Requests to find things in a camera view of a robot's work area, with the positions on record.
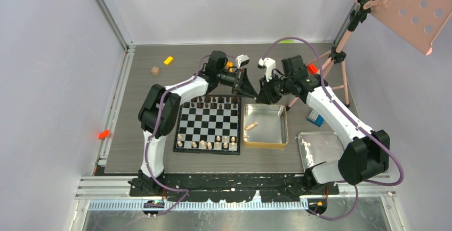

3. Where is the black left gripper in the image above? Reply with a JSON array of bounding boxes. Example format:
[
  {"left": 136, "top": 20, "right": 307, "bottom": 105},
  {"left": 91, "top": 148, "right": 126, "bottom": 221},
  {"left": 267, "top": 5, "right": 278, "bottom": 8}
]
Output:
[{"left": 217, "top": 68, "right": 258, "bottom": 100}]

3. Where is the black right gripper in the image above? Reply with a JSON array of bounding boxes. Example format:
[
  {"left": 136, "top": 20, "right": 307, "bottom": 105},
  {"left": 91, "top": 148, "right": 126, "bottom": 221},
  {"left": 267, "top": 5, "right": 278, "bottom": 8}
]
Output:
[{"left": 256, "top": 73, "right": 293, "bottom": 105}]

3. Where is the orange triangular plastic frame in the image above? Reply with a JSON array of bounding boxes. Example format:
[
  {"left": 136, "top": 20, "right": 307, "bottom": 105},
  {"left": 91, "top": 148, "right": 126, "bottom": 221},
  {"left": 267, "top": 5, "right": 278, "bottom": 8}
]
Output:
[{"left": 226, "top": 61, "right": 234, "bottom": 72}]

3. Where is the gold tin box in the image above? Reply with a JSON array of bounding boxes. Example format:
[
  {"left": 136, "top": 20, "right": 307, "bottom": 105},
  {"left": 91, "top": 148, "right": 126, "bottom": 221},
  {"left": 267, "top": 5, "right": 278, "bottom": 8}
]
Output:
[{"left": 243, "top": 103, "right": 289, "bottom": 150}]

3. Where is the black white chess board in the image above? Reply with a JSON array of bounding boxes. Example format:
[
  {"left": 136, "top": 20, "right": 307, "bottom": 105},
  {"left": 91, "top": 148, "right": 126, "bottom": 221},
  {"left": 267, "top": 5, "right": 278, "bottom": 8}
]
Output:
[{"left": 173, "top": 94, "right": 243, "bottom": 155}]

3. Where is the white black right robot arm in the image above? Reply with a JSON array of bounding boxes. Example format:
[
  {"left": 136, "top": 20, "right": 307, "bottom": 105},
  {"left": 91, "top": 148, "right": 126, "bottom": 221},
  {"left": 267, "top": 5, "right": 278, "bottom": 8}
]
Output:
[{"left": 256, "top": 55, "right": 390, "bottom": 194}]

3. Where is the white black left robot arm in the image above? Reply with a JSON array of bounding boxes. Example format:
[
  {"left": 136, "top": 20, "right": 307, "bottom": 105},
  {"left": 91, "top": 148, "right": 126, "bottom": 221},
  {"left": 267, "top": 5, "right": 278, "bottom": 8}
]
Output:
[{"left": 138, "top": 51, "right": 257, "bottom": 196}]

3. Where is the red block near stand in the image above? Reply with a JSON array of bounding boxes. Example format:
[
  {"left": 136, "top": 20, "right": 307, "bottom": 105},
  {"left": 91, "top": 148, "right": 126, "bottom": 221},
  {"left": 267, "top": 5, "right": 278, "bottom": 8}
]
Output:
[{"left": 307, "top": 63, "right": 318, "bottom": 75}]

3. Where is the blue box of bits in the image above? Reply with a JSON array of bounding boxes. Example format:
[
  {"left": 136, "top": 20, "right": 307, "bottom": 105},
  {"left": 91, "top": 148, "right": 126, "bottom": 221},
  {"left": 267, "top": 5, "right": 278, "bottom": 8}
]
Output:
[{"left": 307, "top": 109, "right": 324, "bottom": 127}]

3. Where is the silver tin lid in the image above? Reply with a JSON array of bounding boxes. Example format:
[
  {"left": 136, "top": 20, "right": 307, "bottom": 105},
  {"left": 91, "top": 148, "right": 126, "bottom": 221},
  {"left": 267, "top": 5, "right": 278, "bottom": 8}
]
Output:
[{"left": 297, "top": 132, "right": 344, "bottom": 170}]

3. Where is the yellow rectangular block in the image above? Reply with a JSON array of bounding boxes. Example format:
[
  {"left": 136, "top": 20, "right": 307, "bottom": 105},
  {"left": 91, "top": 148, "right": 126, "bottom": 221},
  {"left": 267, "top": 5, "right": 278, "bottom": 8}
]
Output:
[{"left": 164, "top": 56, "right": 174, "bottom": 66}]

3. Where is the small wooden cube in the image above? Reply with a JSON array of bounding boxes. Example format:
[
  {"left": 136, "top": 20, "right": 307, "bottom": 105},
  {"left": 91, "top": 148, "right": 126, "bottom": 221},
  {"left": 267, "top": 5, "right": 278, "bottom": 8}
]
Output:
[{"left": 151, "top": 67, "right": 160, "bottom": 76}]

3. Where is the orange red block left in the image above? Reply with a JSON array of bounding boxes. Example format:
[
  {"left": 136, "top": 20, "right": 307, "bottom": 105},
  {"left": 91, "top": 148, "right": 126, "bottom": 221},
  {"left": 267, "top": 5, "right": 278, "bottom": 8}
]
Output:
[{"left": 98, "top": 129, "right": 110, "bottom": 140}]

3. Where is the pink music stand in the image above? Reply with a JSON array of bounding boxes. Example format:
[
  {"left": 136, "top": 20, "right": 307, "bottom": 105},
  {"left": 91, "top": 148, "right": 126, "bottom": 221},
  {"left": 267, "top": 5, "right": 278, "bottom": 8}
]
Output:
[{"left": 284, "top": 0, "right": 452, "bottom": 112}]

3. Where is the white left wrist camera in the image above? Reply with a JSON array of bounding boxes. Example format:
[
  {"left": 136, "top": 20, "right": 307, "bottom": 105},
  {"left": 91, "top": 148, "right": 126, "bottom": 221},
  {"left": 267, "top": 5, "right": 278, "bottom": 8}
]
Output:
[{"left": 235, "top": 54, "right": 249, "bottom": 69}]

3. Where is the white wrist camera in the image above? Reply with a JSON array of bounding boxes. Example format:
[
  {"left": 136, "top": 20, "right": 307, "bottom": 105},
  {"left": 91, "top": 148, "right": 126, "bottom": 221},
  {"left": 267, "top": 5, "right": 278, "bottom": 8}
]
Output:
[
  {"left": 235, "top": 54, "right": 249, "bottom": 69},
  {"left": 257, "top": 58, "right": 276, "bottom": 82}
]

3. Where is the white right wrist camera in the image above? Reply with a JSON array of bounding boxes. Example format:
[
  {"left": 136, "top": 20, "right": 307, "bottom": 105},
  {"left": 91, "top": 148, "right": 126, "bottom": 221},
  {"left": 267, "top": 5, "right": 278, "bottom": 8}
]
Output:
[{"left": 257, "top": 58, "right": 276, "bottom": 82}]

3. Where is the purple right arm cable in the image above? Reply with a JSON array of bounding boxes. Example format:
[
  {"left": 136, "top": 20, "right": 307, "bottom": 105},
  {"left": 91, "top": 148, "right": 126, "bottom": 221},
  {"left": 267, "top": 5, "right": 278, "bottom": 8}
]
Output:
[{"left": 261, "top": 37, "right": 405, "bottom": 221}]

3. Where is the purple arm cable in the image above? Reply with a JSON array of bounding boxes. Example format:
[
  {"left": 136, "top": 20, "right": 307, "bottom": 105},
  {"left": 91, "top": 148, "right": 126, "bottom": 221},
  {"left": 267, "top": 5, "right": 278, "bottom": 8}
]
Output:
[
  {"left": 261, "top": 37, "right": 405, "bottom": 221},
  {"left": 143, "top": 54, "right": 237, "bottom": 218}
]

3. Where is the green block at wall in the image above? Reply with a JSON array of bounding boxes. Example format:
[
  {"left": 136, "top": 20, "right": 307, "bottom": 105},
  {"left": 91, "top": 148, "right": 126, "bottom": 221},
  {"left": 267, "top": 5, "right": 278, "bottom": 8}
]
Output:
[{"left": 279, "top": 39, "right": 294, "bottom": 44}]

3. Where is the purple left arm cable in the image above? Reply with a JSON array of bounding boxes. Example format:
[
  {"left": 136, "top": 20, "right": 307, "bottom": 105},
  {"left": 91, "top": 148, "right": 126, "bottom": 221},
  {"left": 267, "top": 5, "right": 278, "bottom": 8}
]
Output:
[{"left": 143, "top": 54, "right": 237, "bottom": 218}]

